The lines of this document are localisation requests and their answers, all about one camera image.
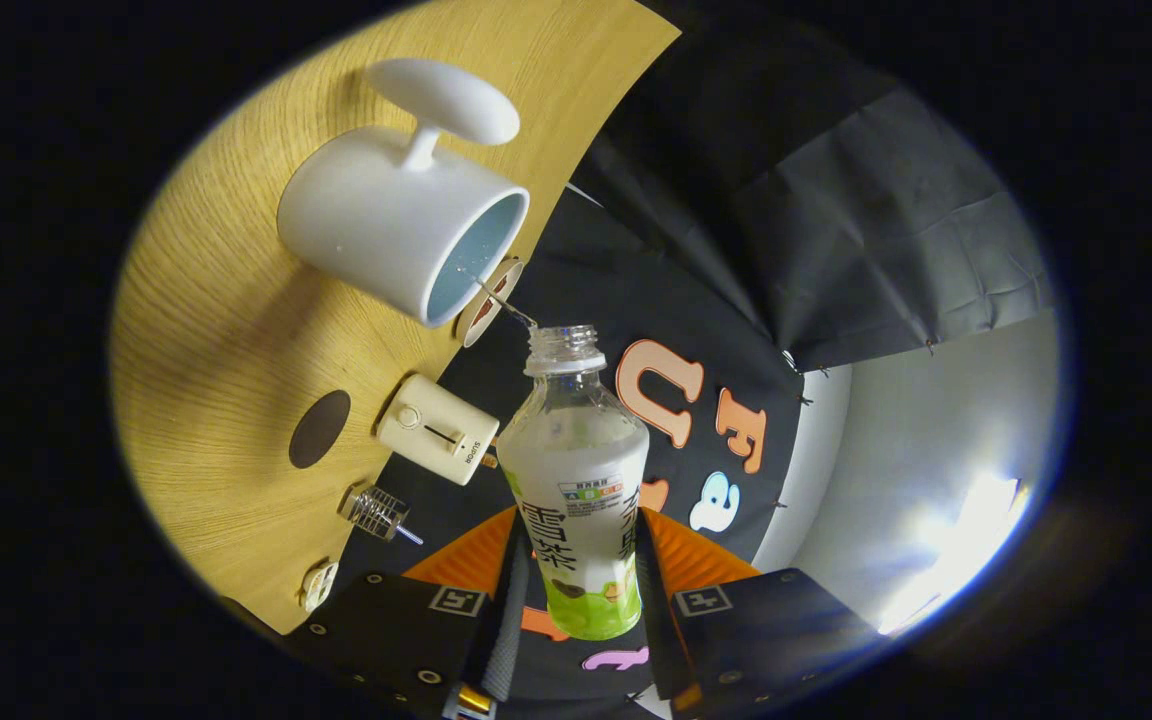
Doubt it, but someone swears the cream white toaster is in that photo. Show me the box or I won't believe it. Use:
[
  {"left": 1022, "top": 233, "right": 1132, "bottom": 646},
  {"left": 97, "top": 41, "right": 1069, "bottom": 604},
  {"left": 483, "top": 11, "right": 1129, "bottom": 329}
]
[{"left": 376, "top": 374, "right": 500, "bottom": 487}]

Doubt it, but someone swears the black backdrop cloth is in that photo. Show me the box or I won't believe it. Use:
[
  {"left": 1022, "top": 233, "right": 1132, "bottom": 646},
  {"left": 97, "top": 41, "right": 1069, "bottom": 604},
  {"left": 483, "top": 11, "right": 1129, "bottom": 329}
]
[{"left": 336, "top": 0, "right": 1052, "bottom": 701}]

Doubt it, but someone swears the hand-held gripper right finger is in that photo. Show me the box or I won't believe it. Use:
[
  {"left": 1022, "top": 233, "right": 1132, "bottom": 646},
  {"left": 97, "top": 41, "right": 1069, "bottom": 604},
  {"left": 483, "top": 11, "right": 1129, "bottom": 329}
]
[{"left": 636, "top": 507, "right": 882, "bottom": 715}]

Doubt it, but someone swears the wooden table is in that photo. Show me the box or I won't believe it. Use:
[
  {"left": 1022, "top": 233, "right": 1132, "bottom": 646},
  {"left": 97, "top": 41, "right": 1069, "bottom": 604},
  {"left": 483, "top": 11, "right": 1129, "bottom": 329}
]
[{"left": 111, "top": 0, "right": 682, "bottom": 636}]

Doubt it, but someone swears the large ceiling light panel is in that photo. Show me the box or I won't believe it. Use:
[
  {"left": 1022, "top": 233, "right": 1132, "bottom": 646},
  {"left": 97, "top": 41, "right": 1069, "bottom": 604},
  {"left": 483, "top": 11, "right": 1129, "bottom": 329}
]
[{"left": 881, "top": 475, "right": 1032, "bottom": 636}]

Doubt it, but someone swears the clear juice bottle white label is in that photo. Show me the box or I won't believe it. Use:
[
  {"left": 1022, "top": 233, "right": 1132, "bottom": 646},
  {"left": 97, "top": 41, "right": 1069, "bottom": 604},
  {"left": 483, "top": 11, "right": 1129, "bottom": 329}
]
[{"left": 496, "top": 324, "right": 651, "bottom": 642}]

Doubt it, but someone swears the round dark brown coaster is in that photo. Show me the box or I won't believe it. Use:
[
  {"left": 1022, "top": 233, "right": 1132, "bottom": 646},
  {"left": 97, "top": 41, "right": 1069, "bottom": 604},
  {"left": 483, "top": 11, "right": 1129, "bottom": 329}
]
[{"left": 288, "top": 390, "right": 352, "bottom": 470}]

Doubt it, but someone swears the metal wire holder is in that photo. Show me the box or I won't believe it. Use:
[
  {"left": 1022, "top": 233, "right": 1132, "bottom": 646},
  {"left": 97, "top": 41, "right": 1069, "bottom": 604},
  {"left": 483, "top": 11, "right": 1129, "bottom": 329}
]
[{"left": 339, "top": 484, "right": 410, "bottom": 542}]

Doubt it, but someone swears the white cup blue inside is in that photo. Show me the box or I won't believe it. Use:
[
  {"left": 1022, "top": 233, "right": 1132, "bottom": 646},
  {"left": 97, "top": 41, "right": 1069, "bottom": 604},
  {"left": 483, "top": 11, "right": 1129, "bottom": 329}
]
[{"left": 277, "top": 58, "right": 531, "bottom": 329}]

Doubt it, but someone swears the white divided tray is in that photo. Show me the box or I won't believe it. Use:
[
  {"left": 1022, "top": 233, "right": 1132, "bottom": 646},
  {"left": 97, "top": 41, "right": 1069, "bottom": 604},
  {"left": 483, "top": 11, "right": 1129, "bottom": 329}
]
[{"left": 299, "top": 561, "right": 340, "bottom": 613}]

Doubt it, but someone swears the small beige plate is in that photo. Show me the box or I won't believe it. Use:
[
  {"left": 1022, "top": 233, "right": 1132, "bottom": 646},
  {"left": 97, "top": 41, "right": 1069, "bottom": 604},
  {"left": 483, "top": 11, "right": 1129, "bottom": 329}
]
[{"left": 454, "top": 258, "right": 525, "bottom": 349}]

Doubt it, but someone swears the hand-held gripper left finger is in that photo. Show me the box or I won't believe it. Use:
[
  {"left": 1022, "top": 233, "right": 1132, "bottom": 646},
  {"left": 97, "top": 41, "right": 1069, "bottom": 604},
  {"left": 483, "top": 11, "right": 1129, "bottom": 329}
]
[{"left": 286, "top": 507, "right": 547, "bottom": 717}]

